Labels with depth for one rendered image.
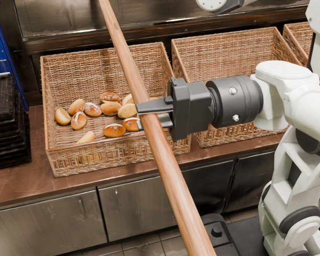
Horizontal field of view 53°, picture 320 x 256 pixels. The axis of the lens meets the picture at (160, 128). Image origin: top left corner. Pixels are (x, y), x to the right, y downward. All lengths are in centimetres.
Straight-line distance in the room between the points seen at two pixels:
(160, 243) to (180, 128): 124
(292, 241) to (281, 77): 73
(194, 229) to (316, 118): 24
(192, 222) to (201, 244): 3
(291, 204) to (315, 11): 57
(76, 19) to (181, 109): 99
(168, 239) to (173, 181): 133
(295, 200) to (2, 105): 105
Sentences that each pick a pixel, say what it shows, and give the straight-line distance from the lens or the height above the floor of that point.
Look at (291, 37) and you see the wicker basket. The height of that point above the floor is 82.
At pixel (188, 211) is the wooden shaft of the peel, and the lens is 41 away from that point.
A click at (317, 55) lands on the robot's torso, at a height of 119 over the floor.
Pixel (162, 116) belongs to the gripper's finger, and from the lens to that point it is 57.
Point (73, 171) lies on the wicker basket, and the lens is 128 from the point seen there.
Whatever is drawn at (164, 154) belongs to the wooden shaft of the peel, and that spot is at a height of 121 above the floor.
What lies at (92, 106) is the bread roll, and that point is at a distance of 149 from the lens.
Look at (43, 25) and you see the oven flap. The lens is 146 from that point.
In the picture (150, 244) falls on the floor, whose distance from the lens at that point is 175.
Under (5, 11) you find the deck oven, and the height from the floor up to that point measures 105.
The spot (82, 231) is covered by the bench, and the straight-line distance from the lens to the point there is 153.
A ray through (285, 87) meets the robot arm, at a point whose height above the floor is 126.
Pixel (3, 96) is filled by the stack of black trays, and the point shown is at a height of 83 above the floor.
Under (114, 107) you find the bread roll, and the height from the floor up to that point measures 64.
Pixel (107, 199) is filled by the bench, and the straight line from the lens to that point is 137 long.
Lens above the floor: 155
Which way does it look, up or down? 42 degrees down
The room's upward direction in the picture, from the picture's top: straight up
